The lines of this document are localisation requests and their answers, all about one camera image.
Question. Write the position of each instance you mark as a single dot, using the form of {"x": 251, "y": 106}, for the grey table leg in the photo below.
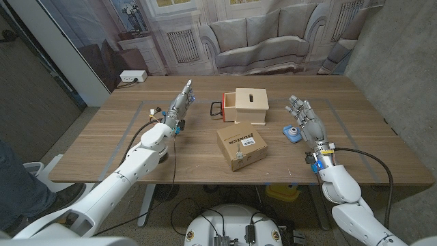
{"x": 321, "y": 208}

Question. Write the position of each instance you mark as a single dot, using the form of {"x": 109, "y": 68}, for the person leg in jeans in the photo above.
{"x": 17, "y": 184}

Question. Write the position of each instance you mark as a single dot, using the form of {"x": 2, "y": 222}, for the blue toy camera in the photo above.
{"x": 292, "y": 134}

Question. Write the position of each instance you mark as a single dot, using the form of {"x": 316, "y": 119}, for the printed living room backdrop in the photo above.
{"x": 239, "y": 37}

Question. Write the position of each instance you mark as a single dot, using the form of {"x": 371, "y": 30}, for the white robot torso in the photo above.
{"x": 232, "y": 218}

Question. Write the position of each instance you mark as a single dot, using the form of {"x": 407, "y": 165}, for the white table leg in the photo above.
{"x": 147, "y": 205}

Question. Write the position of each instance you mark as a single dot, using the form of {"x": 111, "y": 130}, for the black round floor object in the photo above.
{"x": 167, "y": 193}

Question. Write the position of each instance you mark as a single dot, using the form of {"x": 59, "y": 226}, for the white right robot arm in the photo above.
{"x": 345, "y": 191}

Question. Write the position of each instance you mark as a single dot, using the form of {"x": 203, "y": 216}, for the brown cardboard package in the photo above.
{"x": 235, "y": 136}

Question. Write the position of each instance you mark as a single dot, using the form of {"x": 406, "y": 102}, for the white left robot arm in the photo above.
{"x": 136, "y": 167}

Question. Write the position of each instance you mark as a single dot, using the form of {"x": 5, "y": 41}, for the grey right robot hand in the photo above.
{"x": 312, "y": 128}

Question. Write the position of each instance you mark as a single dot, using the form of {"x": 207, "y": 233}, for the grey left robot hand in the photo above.
{"x": 179, "y": 106}

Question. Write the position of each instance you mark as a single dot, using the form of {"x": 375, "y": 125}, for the white power strip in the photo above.
{"x": 133, "y": 75}

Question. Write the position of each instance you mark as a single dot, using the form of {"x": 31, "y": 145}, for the wooden box with slot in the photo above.
{"x": 252, "y": 102}

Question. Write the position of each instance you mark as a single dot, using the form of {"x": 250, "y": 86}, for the dark shoe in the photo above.
{"x": 68, "y": 194}

